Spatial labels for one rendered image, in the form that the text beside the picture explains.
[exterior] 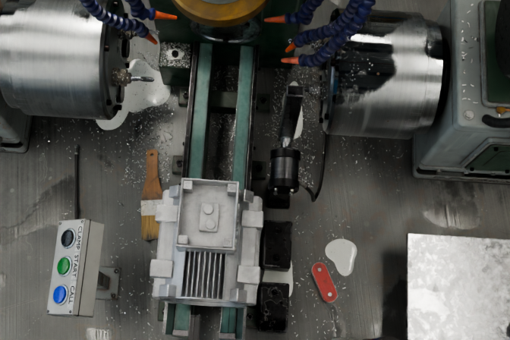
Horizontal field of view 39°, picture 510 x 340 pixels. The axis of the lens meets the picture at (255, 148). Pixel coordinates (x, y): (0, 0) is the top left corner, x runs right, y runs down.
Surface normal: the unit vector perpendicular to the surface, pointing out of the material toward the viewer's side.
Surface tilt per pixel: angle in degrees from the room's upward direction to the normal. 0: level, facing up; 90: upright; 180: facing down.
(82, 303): 55
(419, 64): 13
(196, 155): 0
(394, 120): 66
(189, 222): 0
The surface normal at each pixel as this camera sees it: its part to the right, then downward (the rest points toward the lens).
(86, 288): 0.83, -0.11
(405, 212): 0.02, -0.29
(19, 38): 0.00, -0.06
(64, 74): -0.02, 0.39
